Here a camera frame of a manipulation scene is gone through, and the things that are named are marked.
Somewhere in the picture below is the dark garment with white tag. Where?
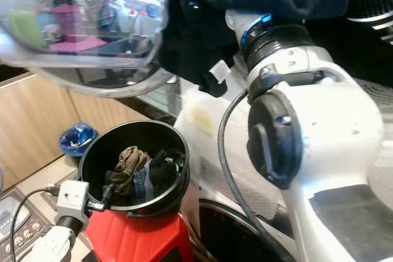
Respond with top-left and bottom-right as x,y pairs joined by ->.
160,0 -> 354,98

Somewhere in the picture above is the white device with buttons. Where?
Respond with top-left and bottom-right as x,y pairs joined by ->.
0,191 -> 47,262

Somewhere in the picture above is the black round bucket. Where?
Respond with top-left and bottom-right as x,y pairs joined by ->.
79,121 -> 191,218

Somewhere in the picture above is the round glass washer door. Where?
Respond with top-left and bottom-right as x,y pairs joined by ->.
0,0 -> 176,98

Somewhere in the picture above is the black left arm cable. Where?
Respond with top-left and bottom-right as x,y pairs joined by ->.
9,187 -> 62,262

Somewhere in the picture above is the red plastic stool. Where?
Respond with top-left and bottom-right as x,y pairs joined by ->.
83,210 -> 194,262

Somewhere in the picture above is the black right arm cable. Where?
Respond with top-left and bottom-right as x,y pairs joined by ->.
218,89 -> 295,262

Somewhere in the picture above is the brown crumpled garment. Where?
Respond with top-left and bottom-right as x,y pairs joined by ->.
103,145 -> 151,195

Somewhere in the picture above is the black round lower washer door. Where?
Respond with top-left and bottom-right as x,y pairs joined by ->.
196,201 -> 289,262

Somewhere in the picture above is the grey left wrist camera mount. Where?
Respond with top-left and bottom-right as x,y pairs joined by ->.
56,180 -> 91,220

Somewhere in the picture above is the blue denim garment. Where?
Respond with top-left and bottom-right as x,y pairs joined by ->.
129,167 -> 160,204

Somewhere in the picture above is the wooden cabinet front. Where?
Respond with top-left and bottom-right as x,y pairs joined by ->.
0,78 -> 160,189

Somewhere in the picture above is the small black garment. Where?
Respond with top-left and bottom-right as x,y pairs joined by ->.
147,150 -> 182,192

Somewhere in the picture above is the bin with blue liner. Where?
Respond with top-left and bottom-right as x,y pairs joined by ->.
60,123 -> 104,157

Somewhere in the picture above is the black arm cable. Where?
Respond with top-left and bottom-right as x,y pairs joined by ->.
218,89 -> 295,262
9,187 -> 62,262

